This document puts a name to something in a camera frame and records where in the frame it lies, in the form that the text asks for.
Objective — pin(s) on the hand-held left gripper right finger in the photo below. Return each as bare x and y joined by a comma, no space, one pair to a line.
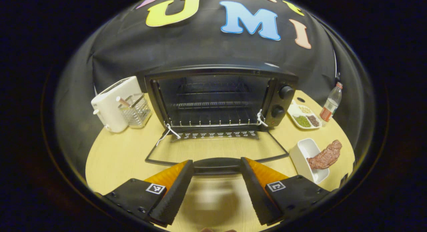
255,195

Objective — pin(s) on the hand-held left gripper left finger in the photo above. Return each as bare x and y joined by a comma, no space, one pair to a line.
175,198

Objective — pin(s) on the brown meat piece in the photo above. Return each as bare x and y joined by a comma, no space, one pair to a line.
325,157

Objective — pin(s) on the black electric oven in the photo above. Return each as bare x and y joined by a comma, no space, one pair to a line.
217,72

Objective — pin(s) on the white rectangular dish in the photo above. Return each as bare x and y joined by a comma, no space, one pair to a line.
300,152

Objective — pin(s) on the white divided bean dish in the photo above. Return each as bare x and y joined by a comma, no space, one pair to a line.
303,117

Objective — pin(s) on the black bottle cap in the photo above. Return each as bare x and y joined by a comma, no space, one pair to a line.
301,100

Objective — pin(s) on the white toaster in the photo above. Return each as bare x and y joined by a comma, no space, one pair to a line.
111,107

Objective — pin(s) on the clear plastic bottle red label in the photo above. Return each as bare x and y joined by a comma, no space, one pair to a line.
330,107

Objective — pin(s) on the black backdrop cloth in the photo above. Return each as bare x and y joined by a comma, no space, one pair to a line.
200,48

